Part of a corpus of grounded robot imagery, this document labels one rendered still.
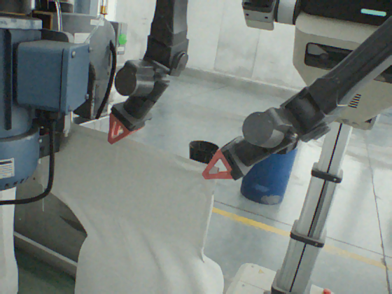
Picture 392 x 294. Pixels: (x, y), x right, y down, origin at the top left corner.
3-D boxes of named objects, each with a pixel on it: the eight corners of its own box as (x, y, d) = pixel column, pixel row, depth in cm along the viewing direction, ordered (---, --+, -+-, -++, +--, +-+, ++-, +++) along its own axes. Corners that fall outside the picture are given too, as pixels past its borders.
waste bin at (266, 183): (292, 191, 335) (309, 126, 315) (282, 213, 289) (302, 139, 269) (244, 177, 351) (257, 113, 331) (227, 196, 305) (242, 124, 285)
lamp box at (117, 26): (124, 54, 101) (128, 23, 98) (115, 54, 97) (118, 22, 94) (103, 50, 104) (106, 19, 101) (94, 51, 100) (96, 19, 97)
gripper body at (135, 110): (108, 110, 77) (125, 85, 74) (130, 103, 86) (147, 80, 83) (129, 131, 76) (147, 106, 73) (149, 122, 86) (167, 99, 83)
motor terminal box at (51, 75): (88, 115, 57) (94, 43, 53) (69, 134, 47) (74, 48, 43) (39, 109, 56) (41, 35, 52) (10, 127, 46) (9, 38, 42)
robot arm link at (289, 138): (303, 141, 68) (290, 115, 69) (292, 136, 62) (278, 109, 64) (273, 157, 71) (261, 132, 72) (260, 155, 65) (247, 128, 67)
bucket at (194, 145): (219, 170, 358) (224, 145, 350) (208, 180, 332) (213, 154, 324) (192, 162, 368) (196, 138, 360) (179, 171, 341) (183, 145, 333)
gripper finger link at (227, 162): (190, 165, 73) (227, 143, 69) (203, 156, 79) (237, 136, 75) (208, 194, 73) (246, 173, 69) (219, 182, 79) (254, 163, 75)
